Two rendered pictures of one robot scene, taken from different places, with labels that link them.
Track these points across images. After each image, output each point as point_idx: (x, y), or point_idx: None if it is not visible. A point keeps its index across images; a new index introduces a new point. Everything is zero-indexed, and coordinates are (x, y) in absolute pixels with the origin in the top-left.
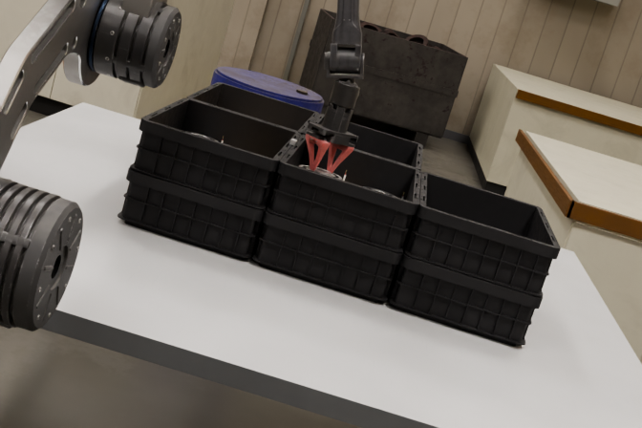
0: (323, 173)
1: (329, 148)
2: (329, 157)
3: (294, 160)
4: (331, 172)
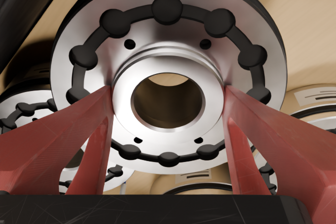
0: (147, 139)
1: (272, 133)
2: (247, 119)
3: None
4: (222, 117)
